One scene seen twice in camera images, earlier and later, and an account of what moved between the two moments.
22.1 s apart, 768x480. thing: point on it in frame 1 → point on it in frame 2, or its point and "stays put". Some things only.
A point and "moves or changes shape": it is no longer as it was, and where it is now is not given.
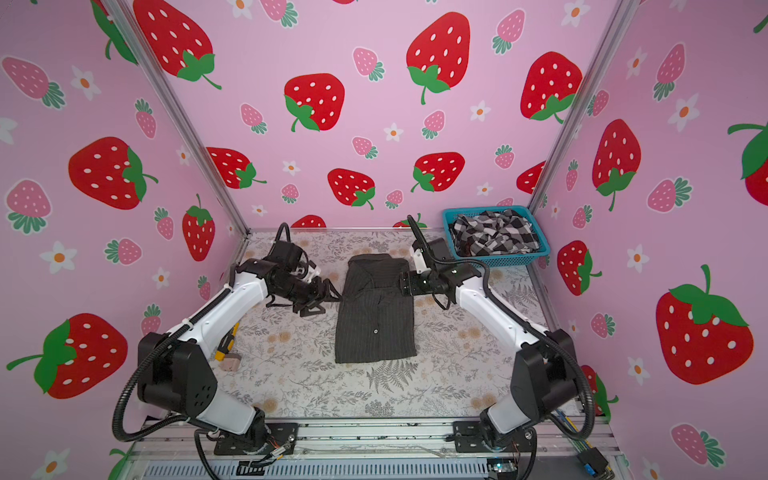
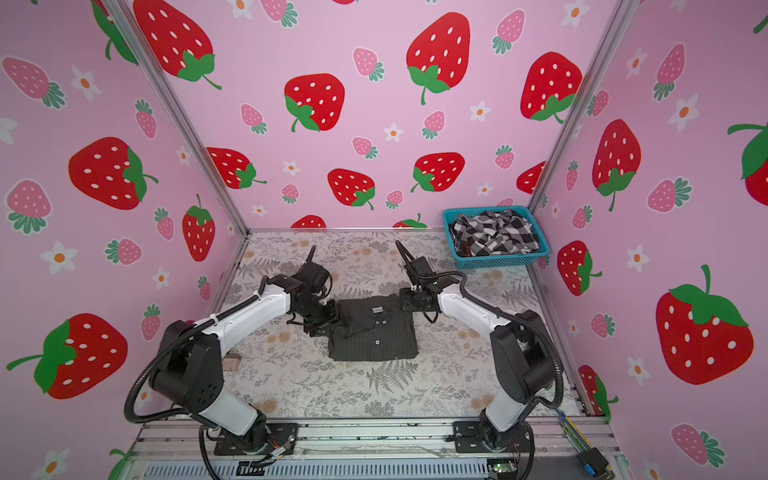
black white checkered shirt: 491,233 stays put
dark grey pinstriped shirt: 374,319 moves or changes shape
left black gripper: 319,297 → 333,304
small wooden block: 231,362 stays put
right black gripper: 407,283 → 404,300
